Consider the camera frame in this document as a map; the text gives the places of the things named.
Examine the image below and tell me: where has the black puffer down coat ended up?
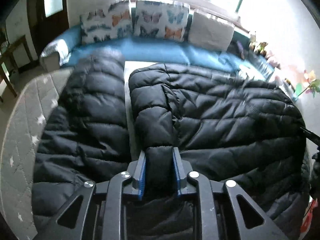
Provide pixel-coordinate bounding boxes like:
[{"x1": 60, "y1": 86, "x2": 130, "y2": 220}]
[{"x1": 31, "y1": 51, "x2": 310, "y2": 239}]

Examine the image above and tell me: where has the red plastic bag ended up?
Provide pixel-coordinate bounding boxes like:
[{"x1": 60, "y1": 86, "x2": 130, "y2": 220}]
[{"x1": 299, "y1": 198, "x2": 317, "y2": 239}]

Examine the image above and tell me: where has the grey star quilted mattress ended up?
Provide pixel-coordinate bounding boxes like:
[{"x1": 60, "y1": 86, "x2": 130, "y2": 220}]
[{"x1": 1, "y1": 68, "x2": 73, "y2": 239}]

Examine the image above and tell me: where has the plush toy bear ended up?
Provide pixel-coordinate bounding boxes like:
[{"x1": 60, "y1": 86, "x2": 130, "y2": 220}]
[{"x1": 254, "y1": 42, "x2": 268, "y2": 55}]

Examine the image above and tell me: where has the white plush cat toy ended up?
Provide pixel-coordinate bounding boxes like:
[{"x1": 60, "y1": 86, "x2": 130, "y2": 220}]
[{"x1": 249, "y1": 31, "x2": 257, "y2": 51}]

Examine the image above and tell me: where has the blue sofa bench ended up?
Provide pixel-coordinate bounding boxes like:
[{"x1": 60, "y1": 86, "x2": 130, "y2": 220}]
[{"x1": 39, "y1": 25, "x2": 274, "y2": 81}]

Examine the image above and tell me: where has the plain white pillow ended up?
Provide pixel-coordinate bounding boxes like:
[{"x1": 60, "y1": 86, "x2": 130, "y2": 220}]
[{"x1": 188, "y1": 12, "x2": 234, "y2": 51}]

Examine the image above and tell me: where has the left butterfly pillow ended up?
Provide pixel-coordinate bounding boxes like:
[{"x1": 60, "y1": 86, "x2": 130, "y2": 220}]
[{"x1": 80, "y1": 1, "x2": 133, "y2": 44}]

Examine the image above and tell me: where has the dark wooden side table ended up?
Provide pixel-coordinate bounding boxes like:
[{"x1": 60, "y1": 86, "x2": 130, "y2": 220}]
[{"x1": 1, "y1": 35, "x2": 33, "y2": 98}]

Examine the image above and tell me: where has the dark wooden door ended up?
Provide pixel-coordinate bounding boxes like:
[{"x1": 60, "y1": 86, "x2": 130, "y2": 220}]
[{"x1": 27, "y1": 0, "x2": 69, "y2": 56}]

